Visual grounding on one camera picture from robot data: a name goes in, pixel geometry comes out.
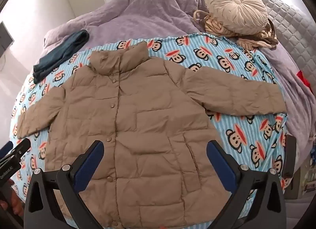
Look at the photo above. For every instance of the red cloth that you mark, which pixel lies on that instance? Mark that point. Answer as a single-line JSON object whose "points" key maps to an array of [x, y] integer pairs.
{"points": [[303, 78]]}

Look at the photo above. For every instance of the purple duvet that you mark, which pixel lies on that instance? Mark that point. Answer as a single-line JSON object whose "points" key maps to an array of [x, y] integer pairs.
{"points": [[138, 19]]}

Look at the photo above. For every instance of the beige patterned cloth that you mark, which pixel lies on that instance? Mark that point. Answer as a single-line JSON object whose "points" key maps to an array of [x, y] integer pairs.
{"points": [[254, 41]]}

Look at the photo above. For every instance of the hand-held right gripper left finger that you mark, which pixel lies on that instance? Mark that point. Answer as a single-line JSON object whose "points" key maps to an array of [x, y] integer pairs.
{"points": [[90, 164]]}

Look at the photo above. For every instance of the tan puffer jacket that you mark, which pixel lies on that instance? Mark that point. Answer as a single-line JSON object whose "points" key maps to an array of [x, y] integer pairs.
{"points": [[138, 125]]}

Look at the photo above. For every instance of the monkey print striped blanket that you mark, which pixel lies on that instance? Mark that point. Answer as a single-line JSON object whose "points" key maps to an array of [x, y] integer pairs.
{"points": [[246, 135]]}

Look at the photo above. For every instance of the grey monitor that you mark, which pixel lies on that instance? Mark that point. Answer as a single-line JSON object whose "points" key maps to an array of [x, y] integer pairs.
{"points": [[5, 38]]}

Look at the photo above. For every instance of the black flat device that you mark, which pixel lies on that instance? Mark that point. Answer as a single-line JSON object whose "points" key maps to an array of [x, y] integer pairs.
{"points": [[289, 157]]}

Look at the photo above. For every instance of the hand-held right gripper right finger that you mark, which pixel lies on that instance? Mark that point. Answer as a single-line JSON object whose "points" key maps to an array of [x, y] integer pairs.
{"points": [[221, 164]]}

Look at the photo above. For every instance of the round beige pleated cushion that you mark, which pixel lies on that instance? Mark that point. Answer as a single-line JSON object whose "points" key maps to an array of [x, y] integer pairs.
{"points": [[237, 9]]}

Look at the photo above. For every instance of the stickered box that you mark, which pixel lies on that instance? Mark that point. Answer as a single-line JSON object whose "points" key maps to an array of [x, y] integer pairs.
{"points": [[306, 179]]}

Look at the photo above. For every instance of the person's left hand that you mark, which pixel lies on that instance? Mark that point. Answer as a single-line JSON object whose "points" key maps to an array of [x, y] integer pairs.
{"points": [[17, 199]]}

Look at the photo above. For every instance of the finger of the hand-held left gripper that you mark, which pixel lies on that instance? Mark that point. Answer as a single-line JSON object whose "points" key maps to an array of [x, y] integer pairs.
{"points": [[5, 147], [22, 146]]}

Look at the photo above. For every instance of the grey quilted headboard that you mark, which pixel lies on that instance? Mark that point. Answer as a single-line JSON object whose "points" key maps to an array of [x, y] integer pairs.
{"points": [[293, 28]]}

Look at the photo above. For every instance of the dark teal folded pants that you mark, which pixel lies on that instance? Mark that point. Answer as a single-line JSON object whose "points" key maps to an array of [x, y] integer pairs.
{"points": [[61, 51]]}

